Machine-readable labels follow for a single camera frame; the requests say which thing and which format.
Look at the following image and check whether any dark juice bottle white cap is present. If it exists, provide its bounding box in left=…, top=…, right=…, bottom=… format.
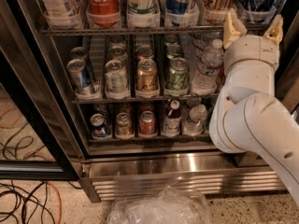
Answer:
left=163, top=100, right=181, bottom=137

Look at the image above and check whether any gold can middle shelf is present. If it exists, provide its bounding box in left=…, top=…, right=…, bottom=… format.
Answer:
left=137, top=59, right=158, bottom=92

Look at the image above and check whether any rear silver can far left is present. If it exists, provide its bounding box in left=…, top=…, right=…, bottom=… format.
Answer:
left=70, top=47, right=89, bottom=60

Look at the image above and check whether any blue Pepsi can bottom shelf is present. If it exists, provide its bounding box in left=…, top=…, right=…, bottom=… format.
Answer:
left=90, top=113, right=110, bottom=138

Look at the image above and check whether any green can middle shelf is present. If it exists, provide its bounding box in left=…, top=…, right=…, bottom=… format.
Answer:
left=166, top=58, right=189, bottom=91

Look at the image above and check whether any clear plastic bag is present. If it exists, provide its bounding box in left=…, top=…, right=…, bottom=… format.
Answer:
left=107, top=186, right=212, bottom=224

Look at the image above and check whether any orange cable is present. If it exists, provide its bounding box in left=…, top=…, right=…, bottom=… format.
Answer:
left=43, top=180, right=64, bottom=224

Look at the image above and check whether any silver white can middle shelf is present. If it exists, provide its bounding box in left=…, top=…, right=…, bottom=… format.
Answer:
left=105, top=60, right=127, bottom=93

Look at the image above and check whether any white water bottle top shelf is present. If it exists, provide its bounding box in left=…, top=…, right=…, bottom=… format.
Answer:
left=42, top=0, right=83, bottom=30

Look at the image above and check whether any clear water bottle bottom shelf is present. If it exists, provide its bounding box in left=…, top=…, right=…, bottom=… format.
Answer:
left=183, top=105, right=207, bottom=136

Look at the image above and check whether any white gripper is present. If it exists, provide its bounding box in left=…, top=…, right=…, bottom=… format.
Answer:
left=223, top=8, right=283, bottom=75

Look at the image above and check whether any blue silver can middle shelf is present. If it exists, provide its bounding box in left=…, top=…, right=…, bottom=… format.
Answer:
left=66, top=59, right=95, bottom=95

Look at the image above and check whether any clear water bottle shelf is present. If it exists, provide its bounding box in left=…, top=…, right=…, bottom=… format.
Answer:
left=193, top=39, right=224, bottom=90
left=183, top=105, right=207, bottom=136

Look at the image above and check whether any red can bottom shelf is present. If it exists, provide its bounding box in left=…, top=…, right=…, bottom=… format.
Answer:
left=139, top=111, right=156, bottom=135

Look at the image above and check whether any stainless steel glass-door fridge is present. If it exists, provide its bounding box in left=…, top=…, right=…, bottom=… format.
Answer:
left=0, top=0, right=297, bottom=202

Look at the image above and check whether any gold can bottom shelf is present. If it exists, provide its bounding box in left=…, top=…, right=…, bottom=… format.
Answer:
left=116, top=112, right=133, bottom=135

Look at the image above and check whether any black cable bundle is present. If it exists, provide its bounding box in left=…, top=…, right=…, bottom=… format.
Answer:
left=0, top=180, right=83, bottom=224

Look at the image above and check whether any clear water bottle middle shelf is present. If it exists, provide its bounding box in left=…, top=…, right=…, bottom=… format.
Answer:
left=193, top=39, right=224, bottom=90

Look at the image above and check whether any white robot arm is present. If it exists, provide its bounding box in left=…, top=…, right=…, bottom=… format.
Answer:
left=209, top=9, right=299, bottom=204

